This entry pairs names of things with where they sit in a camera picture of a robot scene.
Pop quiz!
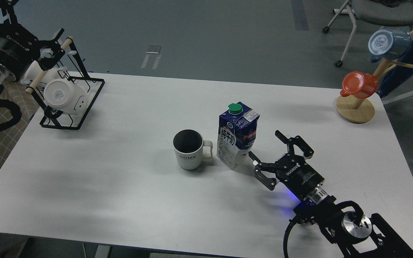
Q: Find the red plastic cup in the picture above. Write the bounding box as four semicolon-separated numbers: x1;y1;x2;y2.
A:
340;71;378;99

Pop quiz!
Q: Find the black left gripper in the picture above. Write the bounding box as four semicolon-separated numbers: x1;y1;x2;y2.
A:
0;24;65;81

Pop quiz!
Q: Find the wooden mug tree stand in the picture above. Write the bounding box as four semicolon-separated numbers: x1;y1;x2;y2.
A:
336;30;413;124

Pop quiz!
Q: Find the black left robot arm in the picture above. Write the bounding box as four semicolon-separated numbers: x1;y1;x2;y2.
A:
0;0;65;131

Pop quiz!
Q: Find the silver floor bracket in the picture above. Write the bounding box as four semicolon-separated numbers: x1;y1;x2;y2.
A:
140;45;162;70

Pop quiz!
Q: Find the blue milk carton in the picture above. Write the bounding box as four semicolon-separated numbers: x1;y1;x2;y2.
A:
217;102;260;170

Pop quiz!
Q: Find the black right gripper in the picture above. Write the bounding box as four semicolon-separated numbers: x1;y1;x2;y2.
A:
248;130;325;201

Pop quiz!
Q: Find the grey office chair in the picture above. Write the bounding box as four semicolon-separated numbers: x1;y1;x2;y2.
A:
323;0;413;68

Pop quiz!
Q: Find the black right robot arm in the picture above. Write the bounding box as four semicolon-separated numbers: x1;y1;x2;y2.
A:
248;130;413;258

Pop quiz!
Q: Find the white smiley cup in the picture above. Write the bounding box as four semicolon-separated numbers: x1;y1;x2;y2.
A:
44;78;89;115

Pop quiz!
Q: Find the black wire cup rack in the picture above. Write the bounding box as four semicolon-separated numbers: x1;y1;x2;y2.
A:
21;37;105;130

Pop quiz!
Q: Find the blue plastic cup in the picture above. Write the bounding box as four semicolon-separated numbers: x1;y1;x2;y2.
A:
368;28;412;63

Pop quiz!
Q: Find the white HOME mug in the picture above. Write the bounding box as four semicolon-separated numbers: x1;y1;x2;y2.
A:
173;129;213;170

